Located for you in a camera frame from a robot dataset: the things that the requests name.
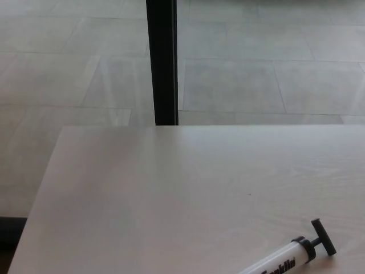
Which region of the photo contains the white Franklin air pump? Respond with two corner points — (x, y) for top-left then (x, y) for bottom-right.
(238, 218), (337, 274)

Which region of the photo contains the black vertical metal post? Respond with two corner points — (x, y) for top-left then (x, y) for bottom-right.
(145, 0), (180, 127)

